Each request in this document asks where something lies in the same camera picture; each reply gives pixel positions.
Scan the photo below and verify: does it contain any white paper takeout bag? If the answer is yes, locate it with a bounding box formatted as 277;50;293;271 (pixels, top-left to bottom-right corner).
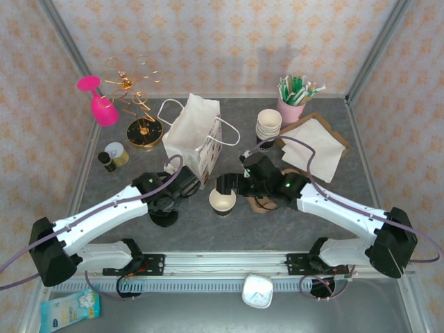
157;92;241;190

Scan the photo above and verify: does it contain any pink plastic wine glass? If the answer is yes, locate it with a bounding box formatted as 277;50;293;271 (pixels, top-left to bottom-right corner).
76;75;121;128

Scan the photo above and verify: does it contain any white paper napkin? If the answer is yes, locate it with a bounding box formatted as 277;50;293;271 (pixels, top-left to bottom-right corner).
280;119;347;185

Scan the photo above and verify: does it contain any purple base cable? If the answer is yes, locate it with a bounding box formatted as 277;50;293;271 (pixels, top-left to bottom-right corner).
299;275;351;302
85;270;136;302

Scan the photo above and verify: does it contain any paper wrapped straw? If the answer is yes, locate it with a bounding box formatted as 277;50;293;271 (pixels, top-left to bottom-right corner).
300;84;327;104

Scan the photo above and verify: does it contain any white timer device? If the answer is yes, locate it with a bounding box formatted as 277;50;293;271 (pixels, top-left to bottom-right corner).
241;273;275;309

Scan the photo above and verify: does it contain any aluminium frame post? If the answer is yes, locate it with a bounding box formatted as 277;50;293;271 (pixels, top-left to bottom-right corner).
344;0;416;105
36;0;103;128

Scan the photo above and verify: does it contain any stack of paper cups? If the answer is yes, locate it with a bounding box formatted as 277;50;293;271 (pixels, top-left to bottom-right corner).
255;108;283;156

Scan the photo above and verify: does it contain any brown cardboard cup carrier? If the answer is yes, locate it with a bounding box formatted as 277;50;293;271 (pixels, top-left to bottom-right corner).
247;168;303;213

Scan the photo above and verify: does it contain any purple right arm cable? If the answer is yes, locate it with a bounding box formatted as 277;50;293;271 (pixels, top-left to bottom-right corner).
244;135;441;264

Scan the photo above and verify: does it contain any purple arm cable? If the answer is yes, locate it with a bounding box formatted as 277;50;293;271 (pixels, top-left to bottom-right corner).
0;154;185;291
244;135;441;264

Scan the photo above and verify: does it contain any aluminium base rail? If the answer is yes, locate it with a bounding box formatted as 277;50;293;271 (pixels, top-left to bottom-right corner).
71;251;416;278

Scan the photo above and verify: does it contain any pink straw holder cup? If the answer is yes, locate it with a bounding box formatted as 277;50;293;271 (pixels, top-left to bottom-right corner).
276;96;307;129

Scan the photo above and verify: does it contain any stack of black cup lids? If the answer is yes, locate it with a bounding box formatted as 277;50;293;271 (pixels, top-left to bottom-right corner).
148;207;180;229

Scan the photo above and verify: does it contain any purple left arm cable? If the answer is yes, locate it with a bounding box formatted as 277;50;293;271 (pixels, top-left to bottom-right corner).
0;154;185;291

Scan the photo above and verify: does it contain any brown cardboard tray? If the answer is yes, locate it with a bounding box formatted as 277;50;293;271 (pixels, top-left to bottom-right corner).
277;111;351;157

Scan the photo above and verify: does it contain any blue wet wipes pack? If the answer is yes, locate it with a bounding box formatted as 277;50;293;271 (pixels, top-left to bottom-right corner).
39;289;102;333

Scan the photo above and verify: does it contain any grey slotted cable duct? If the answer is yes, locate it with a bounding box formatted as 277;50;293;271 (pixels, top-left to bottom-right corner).
51;278;336;295

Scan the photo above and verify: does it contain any wooden stirrer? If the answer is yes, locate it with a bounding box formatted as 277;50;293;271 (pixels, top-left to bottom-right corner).
302;82;316;105

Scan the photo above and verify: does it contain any small dark bottle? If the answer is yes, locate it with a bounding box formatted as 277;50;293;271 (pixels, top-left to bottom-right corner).
97;151;117;173

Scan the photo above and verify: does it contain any green drinking straw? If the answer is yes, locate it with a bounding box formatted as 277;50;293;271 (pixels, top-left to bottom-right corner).
292;76;303;104
277;76;291;103

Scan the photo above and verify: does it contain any gold wire glass rack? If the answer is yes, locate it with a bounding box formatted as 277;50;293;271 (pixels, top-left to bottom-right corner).
103;54;164;151

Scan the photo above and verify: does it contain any black paper coffee cup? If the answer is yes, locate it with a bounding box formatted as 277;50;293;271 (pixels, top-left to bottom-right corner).
208;188;237;219

